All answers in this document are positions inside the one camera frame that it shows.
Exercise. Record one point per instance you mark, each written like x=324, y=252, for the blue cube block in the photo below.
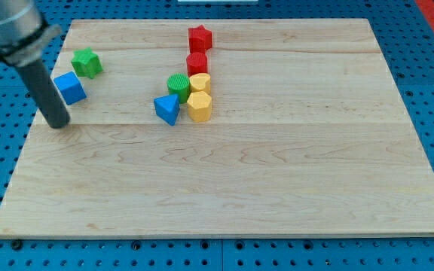
x=70, y=88

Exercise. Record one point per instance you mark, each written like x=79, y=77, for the red star block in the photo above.
x=199, y=39

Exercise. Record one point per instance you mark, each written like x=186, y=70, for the green cylinder block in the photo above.
x=179, y=84

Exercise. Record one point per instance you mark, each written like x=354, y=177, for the wooden board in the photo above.
x=308, y=138

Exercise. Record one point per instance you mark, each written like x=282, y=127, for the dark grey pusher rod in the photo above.
x=37, y=80

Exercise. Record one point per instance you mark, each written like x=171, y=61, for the yellow hexagon block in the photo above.
x=199, y=106

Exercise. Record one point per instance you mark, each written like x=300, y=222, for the yellow heart block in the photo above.
x=200, y=82

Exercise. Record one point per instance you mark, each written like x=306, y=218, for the red cylinder block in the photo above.
x=196, y=63

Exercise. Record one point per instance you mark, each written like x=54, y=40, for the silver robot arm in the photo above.
x=24, y=34

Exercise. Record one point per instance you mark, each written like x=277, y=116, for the blue triangle block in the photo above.
x=167, y=108

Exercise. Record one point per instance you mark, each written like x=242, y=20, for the green star block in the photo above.
x=86, y=63

